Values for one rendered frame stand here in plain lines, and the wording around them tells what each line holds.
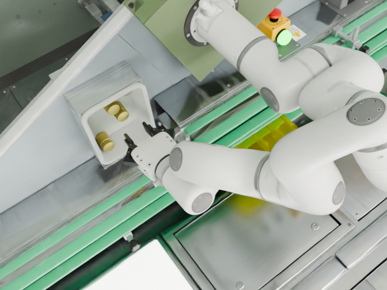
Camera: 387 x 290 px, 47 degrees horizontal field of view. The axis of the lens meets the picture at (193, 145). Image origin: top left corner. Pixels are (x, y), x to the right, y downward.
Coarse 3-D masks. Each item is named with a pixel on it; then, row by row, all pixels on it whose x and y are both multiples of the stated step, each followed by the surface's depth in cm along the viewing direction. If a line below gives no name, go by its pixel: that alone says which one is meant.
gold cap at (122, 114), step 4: (120, 104) 114; (120, 108) 113; (124, 108) 114; (120, 112) 112; (124, 112) 112; (116, 116) 112; (120, 116) 112; (124, 116) 113; (120, 120) 113; (124, 120) 114
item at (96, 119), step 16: (112, 96) 102; (128, 96) 116; (144, 96) 108; (96, 112) 113; (128, 112) 120; (144, 112) 116; (96, 128) 117; (112, 128) 121; (128, 128) 123; (144, 128) 123; (96, 144) 110; (112, 160) 118
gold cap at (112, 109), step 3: (114, 102) 109; (108, 105) 108; (111, 105) 108; (114, 105) 108; (117, 105) 109; (105, 108) 109; (108, 108) 108; (111, 108) 108; (114, 108) 109; (117, 108) 110; (108, 111) 108; (111, 111) 109; (114, 111) 110; (117, 111) 110; (108, 114) 109; (111, 114) 110; (114, 114) 110
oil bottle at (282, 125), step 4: (280, 116) 134; (284, 116) 134; (276, 120) 133; (280, 120) 133; (284, 120) 133; (288, 120) 133; (272, 124) 133; (276, 124) 132; (280, 124) 132; (284, 124) 132; (288, 124) 132; (292, 124) 132; (276, 128) 132; (280, 128) 132; (284, 128) 131; (288, 128) 131; (292, 128) 131; (296, 128) 131; (280, 132) 131; (284, 132) 131; (288, 132) 131
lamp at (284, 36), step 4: (284, 28) 129; (280, 32) 128; (284, 32) 127; (288, 32) 128; (276, 36) 129; (280, 36) 128; (284, 36) 127; (288, 36) 128; (276, 40) 129; (280, 40) 128; (284, 40) 128; (288, 40) 129; (284, 44) 130
